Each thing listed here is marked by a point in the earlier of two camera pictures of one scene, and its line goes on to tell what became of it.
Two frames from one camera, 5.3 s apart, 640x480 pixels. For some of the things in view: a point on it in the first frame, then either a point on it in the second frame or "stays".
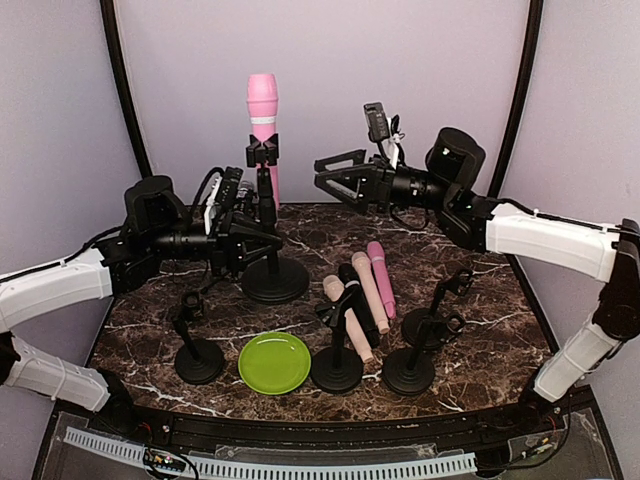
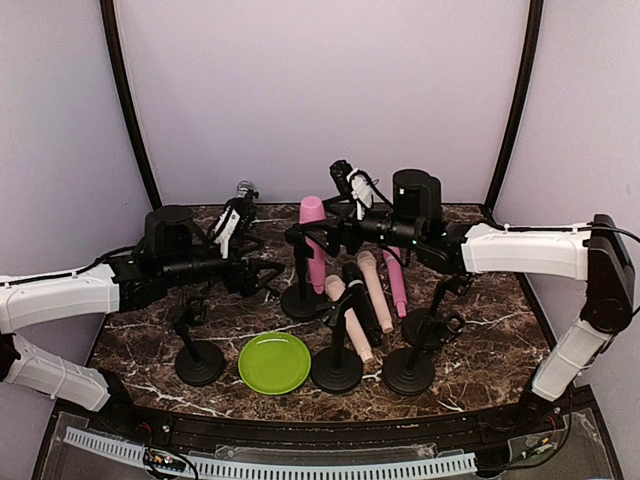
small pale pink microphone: [363, 262] stays
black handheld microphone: [353, 288] stays
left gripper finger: [253, 257] -> [259, 265]
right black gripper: [360, 185] -> [334, 226]
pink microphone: [262, 92] -> [312, 212]
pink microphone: [377, 254] -> [396, 279]
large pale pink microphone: [333, 286] stays
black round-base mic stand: [336, 369] stays
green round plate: [274, 363] stays
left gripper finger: [239, 229] -> [265, 283]
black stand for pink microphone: [281, 280] -> [303, 302]
